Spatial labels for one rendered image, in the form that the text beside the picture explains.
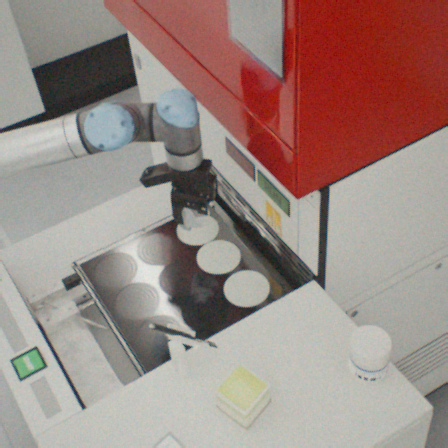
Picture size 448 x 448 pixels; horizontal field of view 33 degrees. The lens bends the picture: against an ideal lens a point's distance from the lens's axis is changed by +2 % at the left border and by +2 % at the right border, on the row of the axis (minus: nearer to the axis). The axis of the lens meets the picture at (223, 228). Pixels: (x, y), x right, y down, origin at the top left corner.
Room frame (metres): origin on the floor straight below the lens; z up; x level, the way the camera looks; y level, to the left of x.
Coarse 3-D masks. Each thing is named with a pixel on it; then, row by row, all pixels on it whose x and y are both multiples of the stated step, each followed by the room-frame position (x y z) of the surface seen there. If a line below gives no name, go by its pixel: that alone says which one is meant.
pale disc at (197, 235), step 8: (208, 216) 1.22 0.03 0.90; (208, 224) 1.20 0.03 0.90; (216, 224) 1.19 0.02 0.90; (184, 232) 1.18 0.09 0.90; (192, 232) 1.18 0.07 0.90; (200, 232) 1.17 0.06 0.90; (208, 232) 1.17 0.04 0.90; (216, 232) 1.17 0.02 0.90; (184, 240) 1.15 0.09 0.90; (192, 240) 1.15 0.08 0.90; (200, 240) 1.15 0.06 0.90; (208, 240) 1.14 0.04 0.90
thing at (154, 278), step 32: (224, 224) 1.19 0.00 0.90; (96, 256) 1.13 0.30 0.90; (128, 256) 1.12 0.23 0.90; (160, 256) 1.11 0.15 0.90; (192, 256) 1.10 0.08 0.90; (96, 288) 1.04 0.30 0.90; (128, 288) 1.03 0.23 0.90; (160, 288) 1.02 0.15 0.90; (192, 288) 1.01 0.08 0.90; (128, 320) 0.94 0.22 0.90; (160, 320) 0.93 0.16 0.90; (192, 320) 0.92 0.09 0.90; (224, 320) 0.91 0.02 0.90; (160, 352) 0.85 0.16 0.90
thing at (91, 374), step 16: (64, 304) 1.02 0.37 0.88; (80, 320) 0.97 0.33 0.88; (48, 336) 0.94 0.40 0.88; (64, 336) 0.93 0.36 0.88; (80, 336) 0.93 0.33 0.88; (64, 352) 0.89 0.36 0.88; (80, 352) 0.89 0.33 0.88; (96, 352) 0.88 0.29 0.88; (64, 368) 0.86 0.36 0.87; (80, 368) 0.85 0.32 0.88; (96, 368) 0.84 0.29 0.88; (80, 384) 0.81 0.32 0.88; (96, 384) 0.81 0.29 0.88; (112, 384) 0.80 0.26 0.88
